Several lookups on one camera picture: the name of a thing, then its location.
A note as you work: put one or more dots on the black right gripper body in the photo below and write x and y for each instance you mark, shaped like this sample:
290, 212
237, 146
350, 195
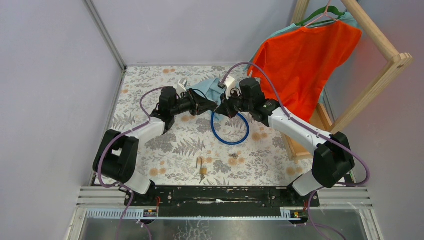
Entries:
237, 104

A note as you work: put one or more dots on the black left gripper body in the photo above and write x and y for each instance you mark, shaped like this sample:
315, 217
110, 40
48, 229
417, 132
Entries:
188, 103

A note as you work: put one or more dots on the blue cable lock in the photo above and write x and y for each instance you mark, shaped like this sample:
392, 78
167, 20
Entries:
228, 131

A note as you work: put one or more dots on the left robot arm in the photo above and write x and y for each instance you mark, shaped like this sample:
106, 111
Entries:
118, 152

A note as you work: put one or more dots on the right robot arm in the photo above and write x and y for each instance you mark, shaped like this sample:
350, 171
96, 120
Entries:
330, 152

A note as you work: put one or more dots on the brass padlock with key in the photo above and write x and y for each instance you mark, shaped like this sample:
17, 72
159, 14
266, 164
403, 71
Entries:
202, 170

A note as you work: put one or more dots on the light blue towel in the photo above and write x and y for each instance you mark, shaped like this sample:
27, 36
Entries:
210, 88

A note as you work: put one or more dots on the orange t-shirt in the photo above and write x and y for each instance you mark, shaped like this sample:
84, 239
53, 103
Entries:
295, 66

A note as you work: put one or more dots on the pink clothes hanger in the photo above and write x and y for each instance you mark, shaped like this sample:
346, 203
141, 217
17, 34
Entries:
326, 16

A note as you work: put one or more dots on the green clothes hanger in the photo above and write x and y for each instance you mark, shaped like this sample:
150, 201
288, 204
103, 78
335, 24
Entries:
320, 12

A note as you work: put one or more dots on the teal t-shirt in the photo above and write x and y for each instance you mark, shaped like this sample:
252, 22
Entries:
346, 18

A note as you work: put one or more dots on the wooden clothes rack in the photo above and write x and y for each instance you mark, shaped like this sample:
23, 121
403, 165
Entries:
381, 57

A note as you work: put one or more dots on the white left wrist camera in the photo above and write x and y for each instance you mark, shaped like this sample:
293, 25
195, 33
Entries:
180, 86

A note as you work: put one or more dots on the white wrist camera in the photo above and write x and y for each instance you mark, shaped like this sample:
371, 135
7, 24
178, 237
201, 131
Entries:
180, 86
228, 84

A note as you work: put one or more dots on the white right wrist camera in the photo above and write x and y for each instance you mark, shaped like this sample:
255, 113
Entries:
228, 84

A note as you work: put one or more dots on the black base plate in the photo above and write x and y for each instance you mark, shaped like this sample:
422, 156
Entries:
227, 197

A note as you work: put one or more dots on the aluminium slotted rail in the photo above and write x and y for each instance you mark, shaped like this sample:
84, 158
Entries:
214, 213

